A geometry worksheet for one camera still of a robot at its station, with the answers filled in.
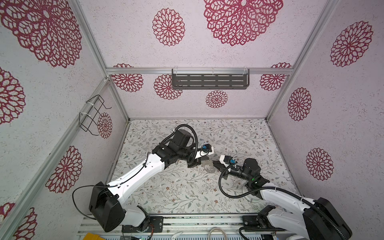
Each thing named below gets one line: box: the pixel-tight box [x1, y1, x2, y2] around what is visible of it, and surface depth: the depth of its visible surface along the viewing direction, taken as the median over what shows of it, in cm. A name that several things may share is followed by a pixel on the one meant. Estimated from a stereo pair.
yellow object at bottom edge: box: [83, 232, 106, 240], surface depth 70 cm
